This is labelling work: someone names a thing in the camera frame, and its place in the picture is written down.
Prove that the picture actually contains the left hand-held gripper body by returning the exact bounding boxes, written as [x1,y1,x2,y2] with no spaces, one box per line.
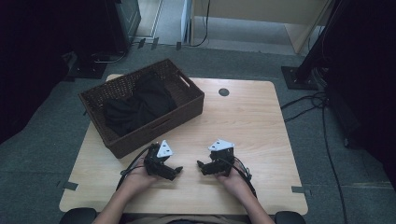
[143,139,175,175]

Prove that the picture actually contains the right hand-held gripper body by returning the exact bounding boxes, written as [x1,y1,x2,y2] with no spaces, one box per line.
[207,138,235,177]

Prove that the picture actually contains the black pants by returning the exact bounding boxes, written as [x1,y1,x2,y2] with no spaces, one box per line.
[103,72,178,138]

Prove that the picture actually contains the brown wicker basket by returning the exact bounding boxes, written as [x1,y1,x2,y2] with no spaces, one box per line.
[78,58,205,160]

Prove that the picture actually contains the person's right hand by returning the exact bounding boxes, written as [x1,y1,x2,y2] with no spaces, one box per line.
[215,167,250,200]

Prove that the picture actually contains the person's left hand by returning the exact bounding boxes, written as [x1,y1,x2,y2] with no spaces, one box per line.
[121,157,161,194]

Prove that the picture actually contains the person's lap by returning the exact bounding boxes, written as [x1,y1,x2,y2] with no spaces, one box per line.
[125,214,250,224]

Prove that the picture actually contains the black chair armrest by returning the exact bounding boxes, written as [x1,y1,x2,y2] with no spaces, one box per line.
[274,210,306,224]
[59,207,97,224]

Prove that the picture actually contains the black metal stand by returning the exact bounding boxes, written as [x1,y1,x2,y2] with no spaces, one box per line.
[280,0,347,91]

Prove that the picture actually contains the white panel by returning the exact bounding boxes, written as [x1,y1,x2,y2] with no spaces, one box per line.
[180,0,192,44]

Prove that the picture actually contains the dark cabinet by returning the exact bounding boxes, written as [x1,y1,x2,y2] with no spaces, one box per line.
[106,0,142,52]

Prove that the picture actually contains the beige wooden cabinet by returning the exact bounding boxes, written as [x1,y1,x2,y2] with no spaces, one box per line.
[190,0,331,54]

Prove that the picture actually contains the black curtain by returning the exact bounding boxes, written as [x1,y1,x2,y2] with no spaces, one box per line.
[0,0,118,146]
[323,0,396,190]

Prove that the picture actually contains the left hand-held gripper cable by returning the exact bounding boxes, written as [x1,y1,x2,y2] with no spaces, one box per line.
[115,143,157,191]

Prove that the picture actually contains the hand-held gripper cable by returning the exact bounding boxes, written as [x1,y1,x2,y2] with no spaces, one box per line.
[115,143,157,191]
[232,157,258,199]

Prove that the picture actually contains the right hand-held gripper cable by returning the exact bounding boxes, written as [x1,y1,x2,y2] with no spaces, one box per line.
[232,157,258,199]

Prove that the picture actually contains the thin black floor cable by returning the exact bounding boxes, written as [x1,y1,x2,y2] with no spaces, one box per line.
[92,49,129,64]

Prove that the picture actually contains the black hanging cable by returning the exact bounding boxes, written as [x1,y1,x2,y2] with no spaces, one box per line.
[190,0,212,49]

